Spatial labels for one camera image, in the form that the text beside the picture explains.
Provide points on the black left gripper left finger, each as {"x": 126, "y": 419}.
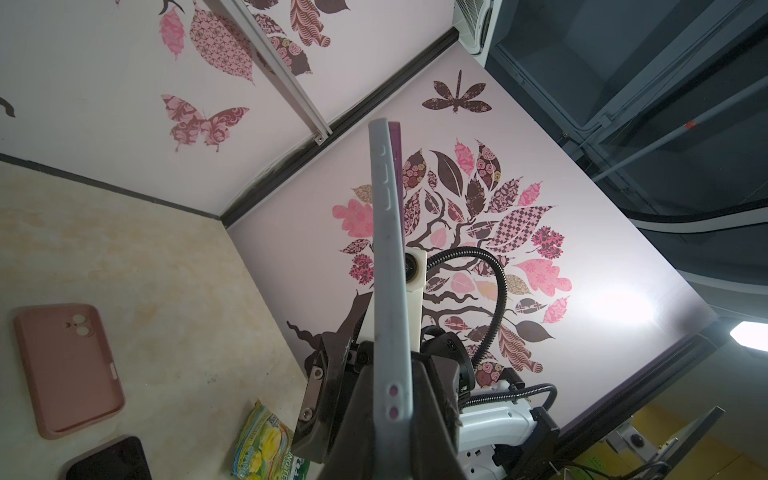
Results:
{"x": 352, "y": 454}

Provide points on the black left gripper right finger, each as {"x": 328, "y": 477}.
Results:
{"x": 435, "y": 422}

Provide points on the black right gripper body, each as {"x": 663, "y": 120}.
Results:
{"x": 336, "y": 424}

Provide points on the black phone case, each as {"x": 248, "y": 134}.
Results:
{"x": 123, "y": 459}

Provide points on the pink phone case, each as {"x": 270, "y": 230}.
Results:
{"x": 69, "y": 367}

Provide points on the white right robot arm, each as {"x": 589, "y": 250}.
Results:
{"x": 501, "y": 432}

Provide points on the green candy bag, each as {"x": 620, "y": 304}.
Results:
{"x": 263, "y": 449}

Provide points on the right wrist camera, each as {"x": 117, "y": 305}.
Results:
{"x": 416, "y": 259}

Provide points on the aluminium rail back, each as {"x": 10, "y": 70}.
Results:
{"x": 298, "y": 98}

